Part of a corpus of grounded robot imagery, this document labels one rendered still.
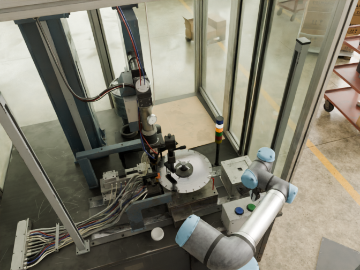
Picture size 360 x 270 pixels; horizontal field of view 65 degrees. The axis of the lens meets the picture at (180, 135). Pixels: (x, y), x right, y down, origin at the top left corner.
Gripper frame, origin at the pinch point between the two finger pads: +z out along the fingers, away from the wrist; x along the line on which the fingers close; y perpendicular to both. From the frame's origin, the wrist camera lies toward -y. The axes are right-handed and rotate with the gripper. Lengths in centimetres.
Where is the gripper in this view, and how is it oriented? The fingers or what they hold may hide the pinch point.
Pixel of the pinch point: (252, 200)
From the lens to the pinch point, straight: 155.3
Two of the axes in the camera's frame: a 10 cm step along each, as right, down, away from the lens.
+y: 9.6, -2.2, 1.7
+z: 0.4, 7.3, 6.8
